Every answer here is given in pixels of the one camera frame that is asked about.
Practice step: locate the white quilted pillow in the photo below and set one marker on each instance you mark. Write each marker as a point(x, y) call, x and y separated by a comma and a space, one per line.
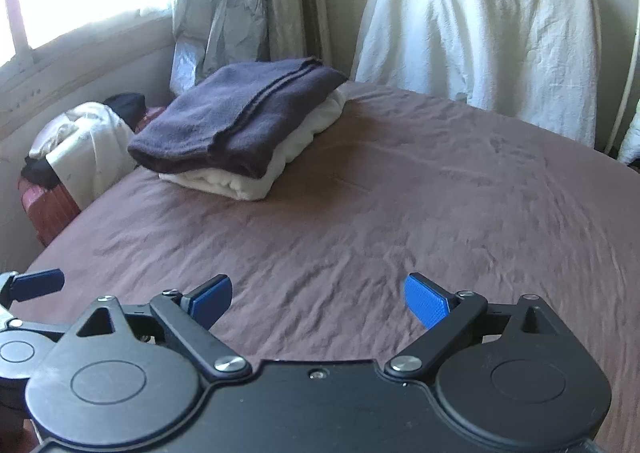
point(632, 143)

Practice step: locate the dark purple knit sweater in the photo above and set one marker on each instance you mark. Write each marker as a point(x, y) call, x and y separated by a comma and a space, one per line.
point(235, 113)

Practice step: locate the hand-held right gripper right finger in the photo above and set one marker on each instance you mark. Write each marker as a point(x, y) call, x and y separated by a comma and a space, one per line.
point(427, 302)

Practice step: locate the black cloth item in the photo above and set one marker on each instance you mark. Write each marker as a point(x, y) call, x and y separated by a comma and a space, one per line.
point(125, 105)

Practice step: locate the dark red suitcase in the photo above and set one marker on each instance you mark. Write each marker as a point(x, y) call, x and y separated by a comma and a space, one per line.
point(47, 213)

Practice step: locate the thin white pipe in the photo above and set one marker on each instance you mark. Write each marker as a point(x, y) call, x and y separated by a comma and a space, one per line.
point(622, 103)

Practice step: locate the folded cream white blanket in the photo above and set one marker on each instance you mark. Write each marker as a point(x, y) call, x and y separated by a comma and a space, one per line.
point(240, 185)

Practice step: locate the white draped sheet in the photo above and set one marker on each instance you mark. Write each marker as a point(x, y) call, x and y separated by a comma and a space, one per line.
point(475, 33)

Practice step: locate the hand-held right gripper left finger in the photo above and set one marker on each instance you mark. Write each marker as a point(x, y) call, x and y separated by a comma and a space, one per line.
point(212, 302)

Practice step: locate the crumpled white cloth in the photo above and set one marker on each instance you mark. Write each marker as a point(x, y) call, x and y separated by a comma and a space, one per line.
point(95, 153)

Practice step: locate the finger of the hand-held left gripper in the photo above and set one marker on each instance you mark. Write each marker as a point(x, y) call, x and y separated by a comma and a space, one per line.
point(37, 283)

